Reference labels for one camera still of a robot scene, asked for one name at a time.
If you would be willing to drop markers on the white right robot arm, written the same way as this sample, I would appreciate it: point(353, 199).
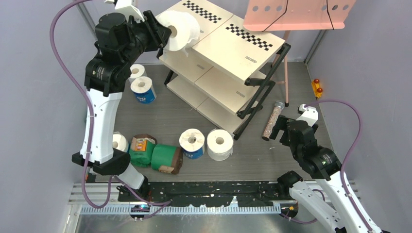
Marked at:
point(346, 214)

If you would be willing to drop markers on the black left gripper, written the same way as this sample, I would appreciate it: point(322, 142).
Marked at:
point(157, 33)

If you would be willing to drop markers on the glitter microphone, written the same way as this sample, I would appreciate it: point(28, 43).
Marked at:
point(278, 107)

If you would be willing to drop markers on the white paper towel roll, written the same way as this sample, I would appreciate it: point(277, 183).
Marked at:
point(137, 70)
point(219, 144)
point(185, 30)

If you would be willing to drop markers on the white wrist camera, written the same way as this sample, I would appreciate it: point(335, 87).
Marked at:
point(308, 114)
point(127, 8)

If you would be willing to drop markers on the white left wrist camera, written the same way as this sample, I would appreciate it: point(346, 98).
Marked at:
point(127, 8)

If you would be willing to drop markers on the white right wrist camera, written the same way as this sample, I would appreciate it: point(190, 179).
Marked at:
point(308, 114)

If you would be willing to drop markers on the cream three-tier shelf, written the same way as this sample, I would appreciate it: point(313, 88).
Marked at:
point(219, 76)

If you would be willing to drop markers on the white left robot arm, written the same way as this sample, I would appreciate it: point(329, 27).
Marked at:
point(120, 41)

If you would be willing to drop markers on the yellow toy with orange balls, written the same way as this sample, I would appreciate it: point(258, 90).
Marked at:
point(318, 91)

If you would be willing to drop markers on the blue paper towel roll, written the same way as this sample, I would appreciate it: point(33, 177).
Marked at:
point(143, 89)
point(120, 142)
point(192, 142)

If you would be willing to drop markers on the green wrapped package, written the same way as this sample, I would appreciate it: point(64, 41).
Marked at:
point(141, 149)
point(167, 159)

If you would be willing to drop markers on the pink music stand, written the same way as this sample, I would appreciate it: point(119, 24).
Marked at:
point(296, 15)

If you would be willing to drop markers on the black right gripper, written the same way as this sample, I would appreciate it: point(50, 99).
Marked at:
point(280, 124)

